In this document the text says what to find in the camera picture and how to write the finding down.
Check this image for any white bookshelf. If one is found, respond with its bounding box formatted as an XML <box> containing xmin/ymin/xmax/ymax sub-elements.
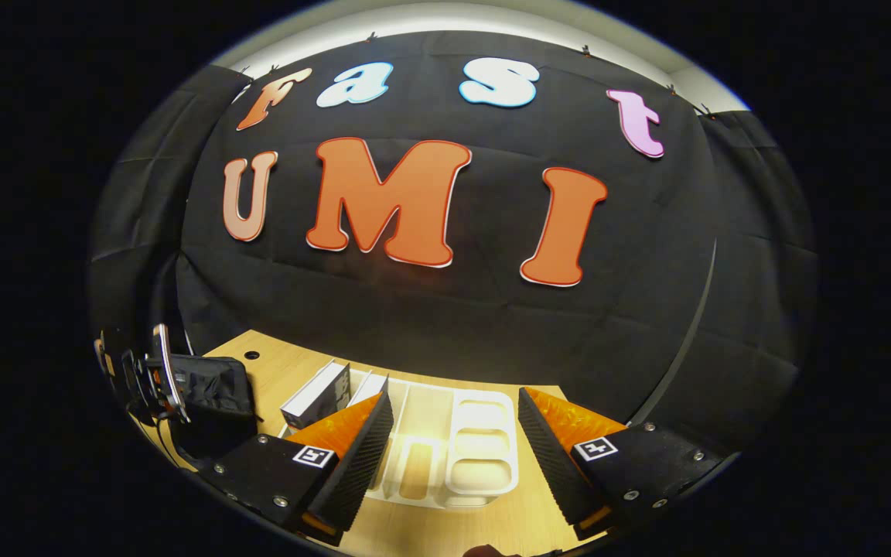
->
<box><xmin>279</xmin><ymin>370</ymin><xmax>521</xmax><ymax>511</ymax></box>

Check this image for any thin grey pole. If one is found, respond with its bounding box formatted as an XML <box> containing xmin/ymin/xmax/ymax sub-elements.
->
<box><xmin>633</xmin><ymin>238</ymin><xmax>719</xmax><ymax>426</ymax></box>

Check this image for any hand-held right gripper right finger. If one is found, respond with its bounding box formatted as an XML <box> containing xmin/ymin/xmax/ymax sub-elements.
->
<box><xmin>517</xmin><ymin>386</ymin><xmax>725</xmax><ymax>542</ymax></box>

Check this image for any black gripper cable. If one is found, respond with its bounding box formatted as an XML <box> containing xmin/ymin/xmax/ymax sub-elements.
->
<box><xmin>132</xmin><ymin>410</ymin><xmax>185</xmax><ymax>466</ymax></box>

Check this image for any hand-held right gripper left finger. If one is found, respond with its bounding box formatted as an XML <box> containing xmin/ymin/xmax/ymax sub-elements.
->
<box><xmin>196</xmin><ymin>390</ymin><xmax>396</xmax><ymax>547</ymax></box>

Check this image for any black schoolbag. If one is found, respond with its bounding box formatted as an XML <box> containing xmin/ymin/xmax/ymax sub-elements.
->
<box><xmin>169</xmin><ymin>354</ymin><xmax>258</xmax><ymax>459</ymax></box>

